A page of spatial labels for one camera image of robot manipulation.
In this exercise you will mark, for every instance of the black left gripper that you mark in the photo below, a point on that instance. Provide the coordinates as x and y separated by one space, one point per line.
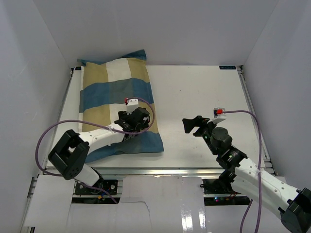
123 115

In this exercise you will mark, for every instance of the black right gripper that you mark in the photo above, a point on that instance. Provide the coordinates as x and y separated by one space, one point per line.
190 124

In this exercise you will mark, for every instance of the blue beige white checked pillowcase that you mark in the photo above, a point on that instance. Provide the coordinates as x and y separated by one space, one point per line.
104 88

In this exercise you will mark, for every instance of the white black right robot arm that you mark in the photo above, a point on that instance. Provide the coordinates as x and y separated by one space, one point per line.
291 205

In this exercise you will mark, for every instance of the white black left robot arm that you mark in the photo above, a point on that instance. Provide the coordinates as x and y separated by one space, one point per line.
69 154

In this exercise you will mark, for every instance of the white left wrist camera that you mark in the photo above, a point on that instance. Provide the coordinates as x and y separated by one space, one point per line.
131 105

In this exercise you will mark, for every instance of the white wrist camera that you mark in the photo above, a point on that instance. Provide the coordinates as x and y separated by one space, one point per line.
219 115
131 105

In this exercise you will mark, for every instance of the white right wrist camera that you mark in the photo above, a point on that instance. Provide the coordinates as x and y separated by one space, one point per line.
219 115

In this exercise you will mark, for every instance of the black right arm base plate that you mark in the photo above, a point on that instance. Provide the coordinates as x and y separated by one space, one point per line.
219 186

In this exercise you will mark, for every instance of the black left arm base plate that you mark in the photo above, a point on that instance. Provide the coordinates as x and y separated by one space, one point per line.
110 186

